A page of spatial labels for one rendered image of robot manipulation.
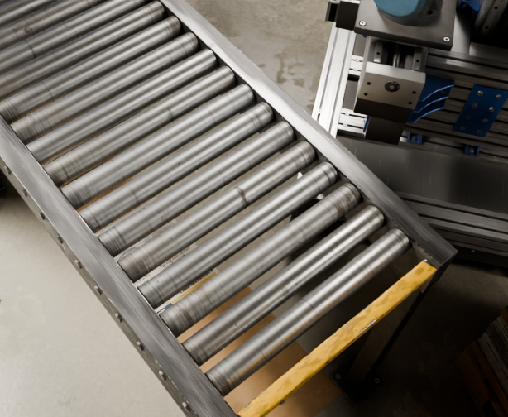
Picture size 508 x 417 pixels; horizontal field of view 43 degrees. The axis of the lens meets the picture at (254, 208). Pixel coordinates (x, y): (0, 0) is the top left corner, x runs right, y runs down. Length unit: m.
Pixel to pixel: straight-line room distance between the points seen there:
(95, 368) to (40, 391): 0.16
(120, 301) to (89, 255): 0.11
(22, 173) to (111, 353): 0.81
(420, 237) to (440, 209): 0.76
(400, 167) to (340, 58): 0.47
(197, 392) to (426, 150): 1.30
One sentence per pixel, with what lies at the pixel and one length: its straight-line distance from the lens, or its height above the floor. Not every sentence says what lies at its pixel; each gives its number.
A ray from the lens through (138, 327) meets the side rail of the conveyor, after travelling 1.10.
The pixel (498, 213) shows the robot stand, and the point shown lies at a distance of 2.04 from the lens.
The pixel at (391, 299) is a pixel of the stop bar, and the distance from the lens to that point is 1.13.
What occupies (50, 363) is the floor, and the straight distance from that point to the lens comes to 1.98.
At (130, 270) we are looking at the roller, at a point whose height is 0.80.
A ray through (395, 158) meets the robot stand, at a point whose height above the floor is 0.21.
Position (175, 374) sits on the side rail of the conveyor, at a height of 0.80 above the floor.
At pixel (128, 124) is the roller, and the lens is 1.33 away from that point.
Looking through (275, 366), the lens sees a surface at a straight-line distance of 1.92.
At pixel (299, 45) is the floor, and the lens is 2.65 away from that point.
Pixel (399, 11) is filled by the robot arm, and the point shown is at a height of 0.95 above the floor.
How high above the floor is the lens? 1.82
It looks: 58 degrees down
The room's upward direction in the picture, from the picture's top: 5 degrees clockwise
